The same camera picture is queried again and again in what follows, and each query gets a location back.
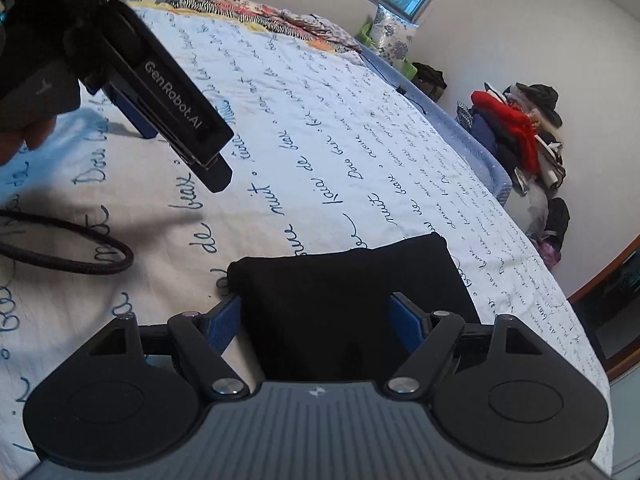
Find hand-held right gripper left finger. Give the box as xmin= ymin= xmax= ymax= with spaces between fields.
xmin=87 ymin=294 xmax=251 ymax=401

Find black bag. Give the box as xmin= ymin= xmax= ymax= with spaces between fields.
xmin=411 ymin=61 xmax=447 ymax=102

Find pile of clothes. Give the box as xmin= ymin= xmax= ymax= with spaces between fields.
xmin=455 ymin=81 xmax=572 ymax=267

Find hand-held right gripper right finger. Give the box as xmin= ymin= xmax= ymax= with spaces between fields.
xmin=385 ymin=291 xmax=544 ymax=401

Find person's left hand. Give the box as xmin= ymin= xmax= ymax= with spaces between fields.
xmin=0 ymin=114 xmax=57 ymax=167

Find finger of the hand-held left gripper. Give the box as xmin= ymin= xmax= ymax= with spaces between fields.
xmin=102 ymin=80 xmax=162 ymax=141
xmin=100 ymin=0 xmax=236 ymax=192

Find black braided cable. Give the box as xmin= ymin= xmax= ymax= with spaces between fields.
xmin=0 ymin=211 xmax=135 ymax=276

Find blue floral pillow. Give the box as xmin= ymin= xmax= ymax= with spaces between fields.
xmin=370 ymin=4 xmax=420 ymax=67

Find white script printed bedsheet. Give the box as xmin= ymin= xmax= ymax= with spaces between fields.
xmin=0 ymin=0 xmax=613 ymax=471

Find black pants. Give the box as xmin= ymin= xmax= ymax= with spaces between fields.
xmin=226 ymin=232 xmax=482 ymax=382

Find colourful patterned blanket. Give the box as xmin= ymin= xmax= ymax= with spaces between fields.
xmin=167 ymin=0 xmax=363 ymax=55

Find wooden door frame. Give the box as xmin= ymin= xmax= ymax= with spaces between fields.
xmin=567 ymin=232 xmax=640 ymax=378

